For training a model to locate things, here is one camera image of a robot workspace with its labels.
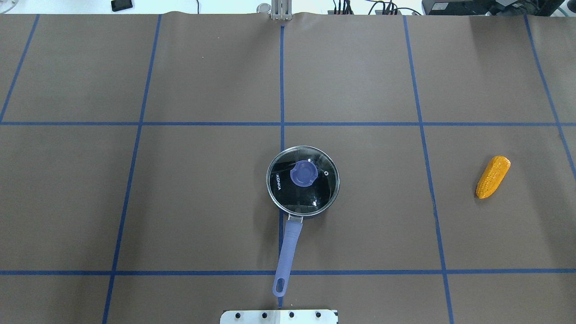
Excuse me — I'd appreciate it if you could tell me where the glass pot lid purple knob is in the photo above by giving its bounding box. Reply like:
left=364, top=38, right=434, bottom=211
left=266, top=145, right=340, bottom=219

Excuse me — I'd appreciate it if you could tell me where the yellow plastic corn cob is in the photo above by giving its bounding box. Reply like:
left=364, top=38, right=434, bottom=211
left=475, top=156, right=511, bottom=199

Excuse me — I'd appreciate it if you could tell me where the small black device on table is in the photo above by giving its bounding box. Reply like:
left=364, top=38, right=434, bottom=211
left=110, top=0, right=133, bottom=12

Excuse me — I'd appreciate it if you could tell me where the dark blue saucepan purple handle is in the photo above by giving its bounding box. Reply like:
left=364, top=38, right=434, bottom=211
left=266, top=145, right=340, bottom=310

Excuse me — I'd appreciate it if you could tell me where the aluminium frame post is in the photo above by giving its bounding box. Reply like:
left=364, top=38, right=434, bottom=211
left=270, top=0, right=293, bottom=21

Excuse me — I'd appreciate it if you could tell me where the white camera mast with base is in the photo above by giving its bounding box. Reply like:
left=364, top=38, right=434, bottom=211
left=220, top=309, right=339, bottom=324

